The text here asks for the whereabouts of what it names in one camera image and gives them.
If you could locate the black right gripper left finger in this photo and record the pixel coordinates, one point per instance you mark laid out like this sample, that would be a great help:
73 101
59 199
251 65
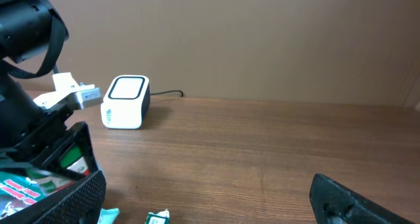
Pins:
81 202

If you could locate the green lid jar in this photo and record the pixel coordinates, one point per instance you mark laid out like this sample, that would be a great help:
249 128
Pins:
73 160

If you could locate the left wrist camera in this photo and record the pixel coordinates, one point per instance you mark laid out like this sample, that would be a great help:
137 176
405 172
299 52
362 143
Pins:
76 95

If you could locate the white barcode scanner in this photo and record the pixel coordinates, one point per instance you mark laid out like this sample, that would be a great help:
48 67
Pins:
126 102

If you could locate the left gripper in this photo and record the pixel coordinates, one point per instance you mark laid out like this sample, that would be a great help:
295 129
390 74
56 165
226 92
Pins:
29 133

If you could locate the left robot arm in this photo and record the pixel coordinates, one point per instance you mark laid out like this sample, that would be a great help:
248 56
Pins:
32 38

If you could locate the teal wet wipes pack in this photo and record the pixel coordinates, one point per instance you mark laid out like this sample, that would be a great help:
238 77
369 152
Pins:
108 216

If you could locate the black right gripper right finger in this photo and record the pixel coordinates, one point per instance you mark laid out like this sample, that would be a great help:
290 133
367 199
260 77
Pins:
332 202

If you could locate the green 3M gloves package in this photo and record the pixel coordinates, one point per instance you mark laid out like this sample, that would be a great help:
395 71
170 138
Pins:
21 191

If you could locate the green white gum pack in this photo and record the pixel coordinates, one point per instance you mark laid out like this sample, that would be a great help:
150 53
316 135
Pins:
162 217

